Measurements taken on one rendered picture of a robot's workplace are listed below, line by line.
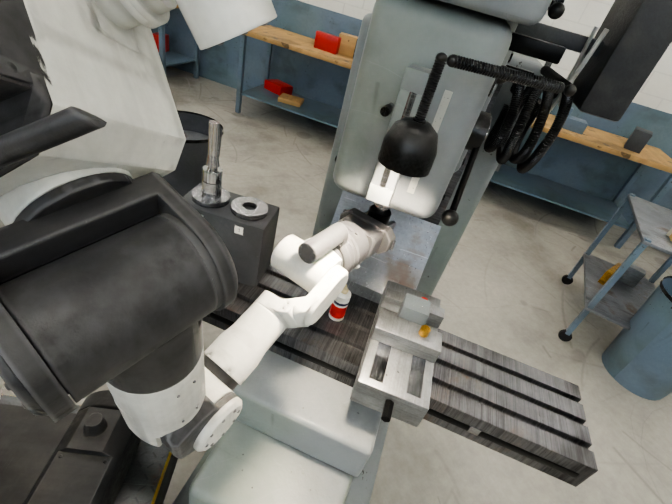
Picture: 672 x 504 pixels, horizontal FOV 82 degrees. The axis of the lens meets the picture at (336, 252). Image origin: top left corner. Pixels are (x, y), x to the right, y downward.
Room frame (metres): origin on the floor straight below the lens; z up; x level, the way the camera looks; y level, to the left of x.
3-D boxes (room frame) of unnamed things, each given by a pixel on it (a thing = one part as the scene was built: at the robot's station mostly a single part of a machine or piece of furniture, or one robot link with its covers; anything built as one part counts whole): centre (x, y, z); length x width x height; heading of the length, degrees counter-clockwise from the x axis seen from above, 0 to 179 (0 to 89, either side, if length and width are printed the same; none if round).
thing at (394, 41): (0.72, -0.07, 1.47); 0.21 x 0.19 x 0.32; 80
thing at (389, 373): (0.66, -0.21, 0.98); 0.35 x 0.15 x 0.11; 172
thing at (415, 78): (0.60, -0.05, 1.44); 0.04 x 0.04 x 0.21; 80
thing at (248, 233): (0.80, 0.28, 1.03); 0.22 x 0.12 x 0.20; 88
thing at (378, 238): (0.63, -0.03, 1.23); 0.13 x 0.12 x 0.10; 65
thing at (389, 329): (0.63, -0.20, 1.02); 0.15 x 0.06 x 0.04; 82
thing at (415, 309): (0.69, -0.21, 1.04); 0.06 x 0.05 x 0.06; 82
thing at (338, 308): (0.72, -0.05, 0.98); 0.04 x 0.04 x 0.11
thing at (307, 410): (0.71, -0.06, 0.79); 0.50 x 0.35 x 0.12; 170
